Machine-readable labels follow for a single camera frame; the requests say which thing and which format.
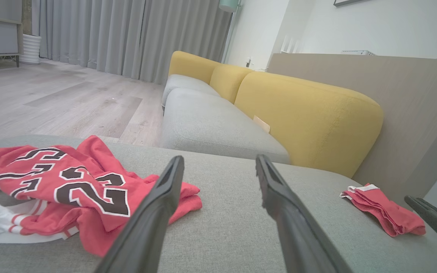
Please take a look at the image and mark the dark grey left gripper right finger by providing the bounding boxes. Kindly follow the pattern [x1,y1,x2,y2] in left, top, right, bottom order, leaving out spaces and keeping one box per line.
[255,154,353,273]

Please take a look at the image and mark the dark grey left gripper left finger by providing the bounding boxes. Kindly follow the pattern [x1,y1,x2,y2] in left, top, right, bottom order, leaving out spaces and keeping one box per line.
[94,155,185,273]

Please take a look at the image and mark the red basketball jersey number 23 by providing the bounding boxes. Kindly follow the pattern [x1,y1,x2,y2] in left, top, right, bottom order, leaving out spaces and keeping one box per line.
[0,135,203,258]

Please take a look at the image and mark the red shorts with white band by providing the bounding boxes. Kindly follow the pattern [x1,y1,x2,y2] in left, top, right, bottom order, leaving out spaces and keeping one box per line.
[340,184,426,237]

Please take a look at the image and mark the grey couch cushion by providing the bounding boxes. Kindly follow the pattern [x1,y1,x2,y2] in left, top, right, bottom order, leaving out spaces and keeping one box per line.
[0,135,437,273]

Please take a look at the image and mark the long yellow sofa back cushion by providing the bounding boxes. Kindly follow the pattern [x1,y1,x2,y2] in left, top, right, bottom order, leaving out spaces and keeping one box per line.
[234,71,384,179]

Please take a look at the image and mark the pale label on yellow cushion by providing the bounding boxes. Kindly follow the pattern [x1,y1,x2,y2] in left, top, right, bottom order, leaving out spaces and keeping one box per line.
[253,115,271,133]

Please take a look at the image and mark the long grey sofa seat cushion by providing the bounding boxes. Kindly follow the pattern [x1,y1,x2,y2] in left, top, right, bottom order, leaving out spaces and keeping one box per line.
[162,88,290,164]

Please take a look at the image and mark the beige wooden panel behind sofa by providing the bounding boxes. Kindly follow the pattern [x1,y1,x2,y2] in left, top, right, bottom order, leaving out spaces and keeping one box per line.
[268,53,437,209]

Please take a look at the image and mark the short grey sofa seat cushion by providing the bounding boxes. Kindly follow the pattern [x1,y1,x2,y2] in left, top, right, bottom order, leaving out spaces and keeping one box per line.
[162,74,221,110]

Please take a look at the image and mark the small yellow sofa back cushion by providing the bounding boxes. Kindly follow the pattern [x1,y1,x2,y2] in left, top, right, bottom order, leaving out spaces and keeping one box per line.
[168,51,223,85]
[210,64,253,104]

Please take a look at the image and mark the white slatted object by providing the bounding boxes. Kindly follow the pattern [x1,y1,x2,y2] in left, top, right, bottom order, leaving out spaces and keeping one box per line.
[280,34,302,53]

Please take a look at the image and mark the grey pleated curtain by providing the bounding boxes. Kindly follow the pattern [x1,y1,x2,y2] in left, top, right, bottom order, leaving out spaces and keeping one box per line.
[32,0,234,85]

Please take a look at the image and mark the white ribbed planter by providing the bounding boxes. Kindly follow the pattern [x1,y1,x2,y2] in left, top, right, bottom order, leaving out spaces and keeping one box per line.
[20,34,42,65]

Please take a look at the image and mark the mint green floor lamp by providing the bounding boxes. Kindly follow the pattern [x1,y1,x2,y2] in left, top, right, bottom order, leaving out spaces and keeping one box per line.
[218,0,243,65]

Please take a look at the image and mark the large black framed picture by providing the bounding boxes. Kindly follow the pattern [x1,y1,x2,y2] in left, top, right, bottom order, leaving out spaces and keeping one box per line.
[333,0,371,7]

